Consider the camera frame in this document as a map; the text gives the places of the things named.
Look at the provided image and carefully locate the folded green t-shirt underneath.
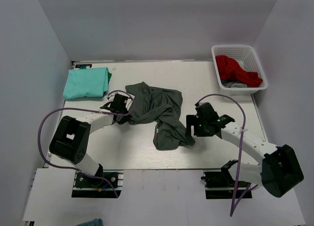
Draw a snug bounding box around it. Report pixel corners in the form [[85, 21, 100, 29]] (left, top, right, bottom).
[[107, 72, 112, 83]]

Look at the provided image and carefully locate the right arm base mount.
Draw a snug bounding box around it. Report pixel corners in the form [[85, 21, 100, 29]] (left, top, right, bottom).
[[200, 171, 253, 200]]

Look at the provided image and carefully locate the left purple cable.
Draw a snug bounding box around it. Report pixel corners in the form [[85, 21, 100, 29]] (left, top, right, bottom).
[[37, 90, 136, 198]]

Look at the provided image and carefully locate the grey t-shirt in basket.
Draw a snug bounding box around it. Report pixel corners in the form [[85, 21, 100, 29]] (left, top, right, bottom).
[[221, 80, 250, 88]]

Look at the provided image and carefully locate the blue cloth at bottom edge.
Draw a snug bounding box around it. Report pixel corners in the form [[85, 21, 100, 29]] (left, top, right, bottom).
[[80, 218, 104, 226]]

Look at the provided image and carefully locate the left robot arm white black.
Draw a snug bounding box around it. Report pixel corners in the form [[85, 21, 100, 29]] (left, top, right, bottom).
[[49, 93, 132, 177]]

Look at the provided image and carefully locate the red t-shirt in basket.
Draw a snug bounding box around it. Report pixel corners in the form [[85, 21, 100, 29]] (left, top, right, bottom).
[[215, 55, 263, 87]]

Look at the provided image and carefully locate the white plastic laundry basket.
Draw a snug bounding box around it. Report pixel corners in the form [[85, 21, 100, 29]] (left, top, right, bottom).
[[211, 45, 268, 96]]

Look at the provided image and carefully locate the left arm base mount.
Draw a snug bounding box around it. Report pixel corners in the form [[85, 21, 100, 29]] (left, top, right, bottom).
[[71, 170, 124, 199]]

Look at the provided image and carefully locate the folded teal t-shirt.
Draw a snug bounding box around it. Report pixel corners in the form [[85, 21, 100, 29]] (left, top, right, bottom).
[[63, 68, 109, 100]]

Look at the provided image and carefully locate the dark grey t-shirt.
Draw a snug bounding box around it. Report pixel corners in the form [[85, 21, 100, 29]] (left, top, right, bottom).
[[125, 82, 195, 151]]

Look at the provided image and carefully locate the dark label sticker on table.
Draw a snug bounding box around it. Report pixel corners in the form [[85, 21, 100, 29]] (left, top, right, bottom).
[[75, 64, 92, 69]]

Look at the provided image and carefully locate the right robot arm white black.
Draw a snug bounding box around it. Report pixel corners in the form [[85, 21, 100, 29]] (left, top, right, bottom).
[[185, 102, 304, 198]]

